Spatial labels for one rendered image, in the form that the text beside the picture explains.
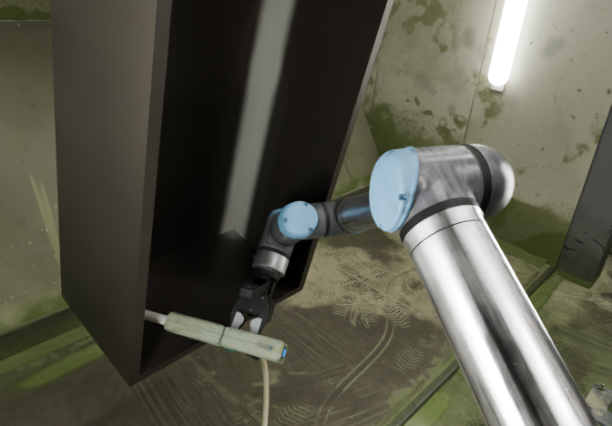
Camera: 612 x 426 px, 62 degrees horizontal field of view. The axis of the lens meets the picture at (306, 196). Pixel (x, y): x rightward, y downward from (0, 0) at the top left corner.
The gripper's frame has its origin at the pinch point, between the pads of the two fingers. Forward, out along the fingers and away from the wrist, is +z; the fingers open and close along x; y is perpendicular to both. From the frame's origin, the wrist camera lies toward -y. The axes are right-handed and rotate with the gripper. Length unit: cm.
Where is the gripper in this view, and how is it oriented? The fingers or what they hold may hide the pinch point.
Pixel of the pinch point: (239, 346)
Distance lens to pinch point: 130.0
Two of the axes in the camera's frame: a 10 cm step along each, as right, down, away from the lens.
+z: -2.9, 8.8, -3.8
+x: -9.4, -2.0, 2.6
